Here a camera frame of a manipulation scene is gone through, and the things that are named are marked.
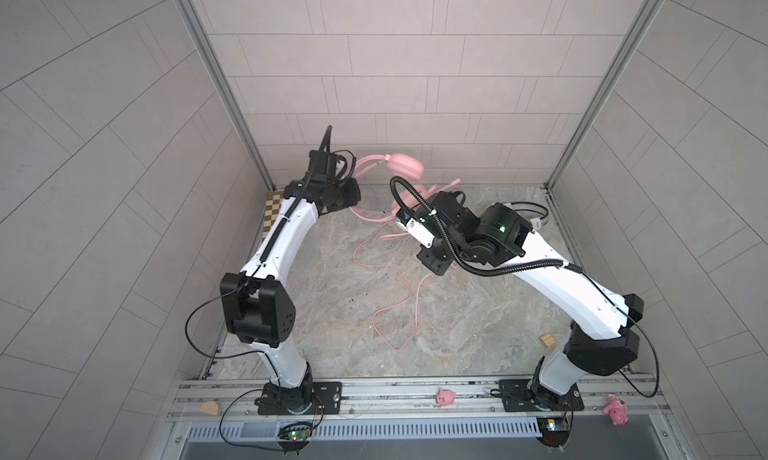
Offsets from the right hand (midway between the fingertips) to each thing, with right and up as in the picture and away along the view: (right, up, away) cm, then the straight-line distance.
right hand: (423, 249), depth 66 cm
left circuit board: (-28, -39, -2) cm, 48 cm away
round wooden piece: (-49, -37, +2) cm, 62 cm away
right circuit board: (+30, -42, +2) cm, 52 cm away
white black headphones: (+39, +5, +30) cm, 50 cm away
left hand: (-14, +15, +16) cm, 26 cm away
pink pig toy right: (+45, -37, +1) cm, 58 cm away
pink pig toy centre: (+6, -36, +4) cm, 36 cm away
